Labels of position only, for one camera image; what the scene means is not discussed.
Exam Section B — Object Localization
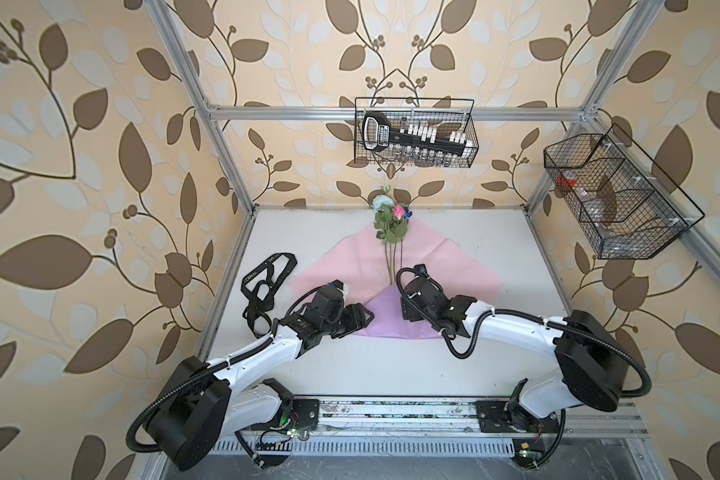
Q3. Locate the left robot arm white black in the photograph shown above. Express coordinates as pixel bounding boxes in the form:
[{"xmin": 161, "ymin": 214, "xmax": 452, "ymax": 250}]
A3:
[{"xmin": 125, "ymin": 280, "xmax": 374, "ymax": 471}]

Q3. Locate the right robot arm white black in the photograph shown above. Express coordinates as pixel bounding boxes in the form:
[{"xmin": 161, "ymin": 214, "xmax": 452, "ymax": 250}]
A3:
[{"xmin": 395, "ymin": 264, "xmax": 653, "ymax": 432}]

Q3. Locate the small magenta fake flower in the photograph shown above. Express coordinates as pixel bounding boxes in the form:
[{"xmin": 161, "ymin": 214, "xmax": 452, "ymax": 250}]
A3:
[{"xmin": 391, "ymin": 205, "xmax": 409, "ymax": 268}]

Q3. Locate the right black wire basket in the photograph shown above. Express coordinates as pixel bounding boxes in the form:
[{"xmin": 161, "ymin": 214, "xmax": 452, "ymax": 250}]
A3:
[{"xmin": 543, "ymin": 124, "xmax": 705, "ymax": 260}]

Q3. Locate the red capped clear bottle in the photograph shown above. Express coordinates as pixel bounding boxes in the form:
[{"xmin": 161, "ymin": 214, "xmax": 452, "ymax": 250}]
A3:
[{"xmin": 556, "ymin": 171, "xmax": 607, "ymax": 224}]

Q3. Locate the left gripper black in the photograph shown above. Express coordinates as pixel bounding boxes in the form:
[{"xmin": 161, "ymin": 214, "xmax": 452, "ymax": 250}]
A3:
[{"xmin": 321, "ymin": 301, "xmax": 378, "ymax": 337}]

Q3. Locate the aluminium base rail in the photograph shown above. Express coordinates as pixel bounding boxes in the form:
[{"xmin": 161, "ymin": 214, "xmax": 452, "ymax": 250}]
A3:
[{"xmin": 155, "ymin": 395, "xmax": 649, "ymax": 439}]

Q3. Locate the pink purple wrapping paper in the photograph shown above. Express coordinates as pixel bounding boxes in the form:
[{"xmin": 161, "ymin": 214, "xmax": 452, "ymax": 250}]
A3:
[{"xmin": 287, "ymin": 221, "xmax": 506, "ymax": 341}]

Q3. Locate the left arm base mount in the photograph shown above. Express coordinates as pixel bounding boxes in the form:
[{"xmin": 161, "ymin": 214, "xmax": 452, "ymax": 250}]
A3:
[{"xmin": 250, "ymin": 398, "xmax": 321, "ymax": 432}]

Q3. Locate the pink fake rose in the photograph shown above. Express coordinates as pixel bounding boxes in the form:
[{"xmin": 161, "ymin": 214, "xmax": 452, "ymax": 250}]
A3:
[{"xmin": 383, "ymin": 242, "xmax": 399, "ymax": 284}]

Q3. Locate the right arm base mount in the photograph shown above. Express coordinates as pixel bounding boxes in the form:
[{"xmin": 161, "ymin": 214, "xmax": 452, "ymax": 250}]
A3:
[{"xmin": 474, "ymin": 400, "xmax": 560, "ymax": 435}]

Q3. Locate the black wire basket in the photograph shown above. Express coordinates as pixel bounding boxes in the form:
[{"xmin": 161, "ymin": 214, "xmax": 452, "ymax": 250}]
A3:
[
  {"xmin": 353, "ymin": 96, "xmax": 479, "ymax": 169},
  {"xmin": 543, "ymin": 124, "xmax": 705, "ymax": 260}
]

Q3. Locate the pale green fake flower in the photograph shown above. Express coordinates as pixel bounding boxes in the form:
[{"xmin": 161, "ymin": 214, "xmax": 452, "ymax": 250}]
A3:
[{"xmin": 372, "ymin": 189, "xmax": 396, "ymax": 251}]

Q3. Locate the black socket tool set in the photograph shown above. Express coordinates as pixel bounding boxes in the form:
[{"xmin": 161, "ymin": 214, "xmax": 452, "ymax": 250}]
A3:
[{"xmin": 354, "ymin": 109, "xmax": 479, "ymax": 159}]

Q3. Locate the back black wire basket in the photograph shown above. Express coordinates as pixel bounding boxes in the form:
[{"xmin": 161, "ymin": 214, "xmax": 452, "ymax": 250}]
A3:
[{"xmin": 353, "ymin": 96, "xmax": 479, "ymax": 169}]

